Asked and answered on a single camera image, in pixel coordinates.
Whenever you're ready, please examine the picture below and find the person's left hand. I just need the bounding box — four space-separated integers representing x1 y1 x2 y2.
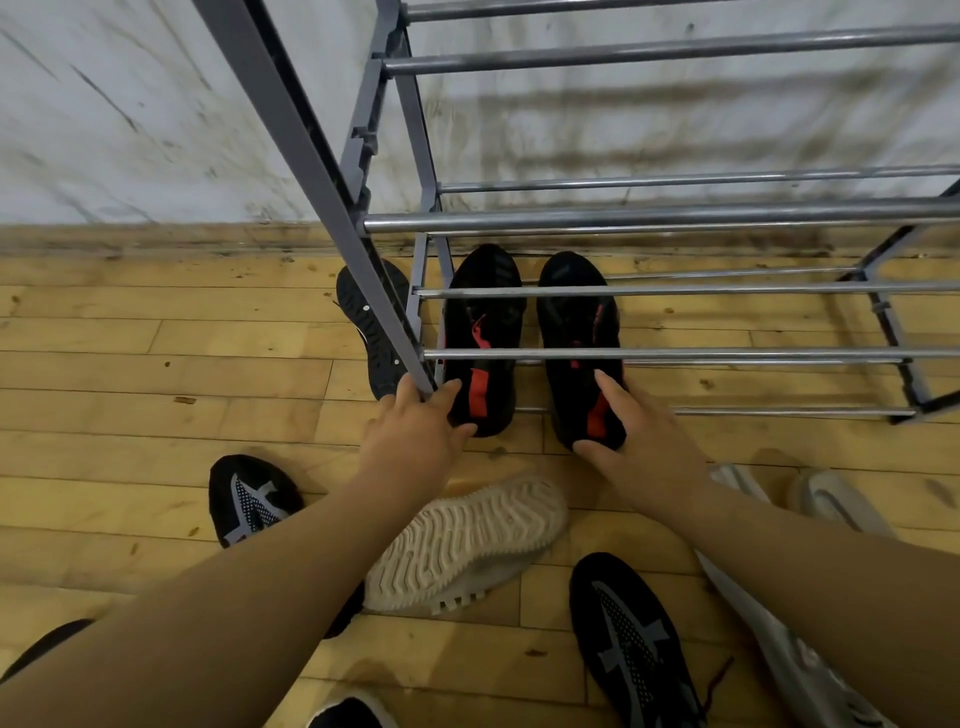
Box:
358 373 480 520

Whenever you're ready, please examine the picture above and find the person's right hand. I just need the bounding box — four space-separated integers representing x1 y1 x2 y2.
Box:
572 368 721 521

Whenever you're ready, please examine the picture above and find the beige sneaker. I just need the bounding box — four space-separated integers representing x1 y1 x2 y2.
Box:
363 473 569 618

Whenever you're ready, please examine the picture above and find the black shoe with red tab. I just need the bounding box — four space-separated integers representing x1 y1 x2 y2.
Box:
442 243 528 439
536 251 628 453

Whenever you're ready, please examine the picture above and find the black shoe with dotted sole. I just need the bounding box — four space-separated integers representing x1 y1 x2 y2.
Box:
335 258 421 401

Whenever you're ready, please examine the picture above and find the black red sneaker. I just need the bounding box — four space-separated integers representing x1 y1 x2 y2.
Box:
568 552 733 728

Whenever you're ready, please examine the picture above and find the light grey sneaker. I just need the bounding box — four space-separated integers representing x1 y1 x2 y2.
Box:
787 468 899 540
693 463 898 728

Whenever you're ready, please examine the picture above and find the grey metal shoe rack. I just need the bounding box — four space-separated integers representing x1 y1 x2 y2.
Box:
191 0 960 427

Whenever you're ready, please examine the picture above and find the person's right forearm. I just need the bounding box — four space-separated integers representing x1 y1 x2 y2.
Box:
674 476 960 728

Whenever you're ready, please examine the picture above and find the person's left forearm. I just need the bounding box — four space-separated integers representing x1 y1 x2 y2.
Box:
0 472 451 728

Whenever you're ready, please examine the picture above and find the worn white black sneaker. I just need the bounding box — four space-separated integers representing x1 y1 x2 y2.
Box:
305 689 399 728

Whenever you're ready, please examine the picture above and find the black orange sneaker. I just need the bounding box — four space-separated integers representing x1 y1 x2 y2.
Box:
0 618 95 685

